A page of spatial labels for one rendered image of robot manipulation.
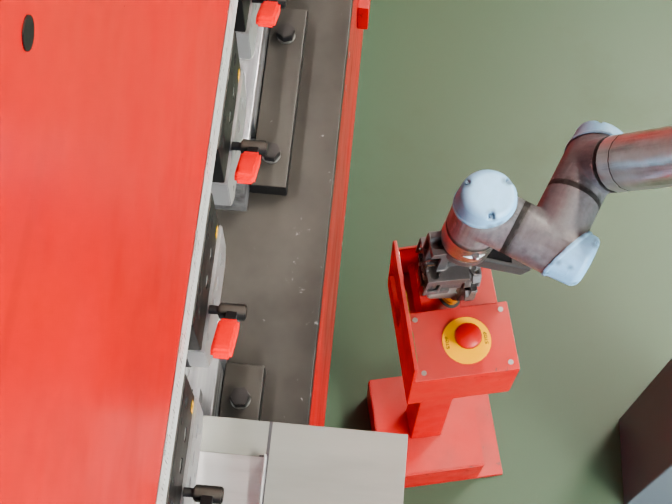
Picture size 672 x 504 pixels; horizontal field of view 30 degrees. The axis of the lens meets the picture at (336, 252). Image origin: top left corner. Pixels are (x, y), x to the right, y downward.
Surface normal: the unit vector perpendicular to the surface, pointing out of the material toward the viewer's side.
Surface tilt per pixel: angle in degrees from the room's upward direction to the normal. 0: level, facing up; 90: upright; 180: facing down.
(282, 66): 0
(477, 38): 0
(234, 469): 0
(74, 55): 90
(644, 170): 76
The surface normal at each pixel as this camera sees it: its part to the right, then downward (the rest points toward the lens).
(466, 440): 0.00, -0.37
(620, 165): -0.83, 0.18
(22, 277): 1.00, 0.09
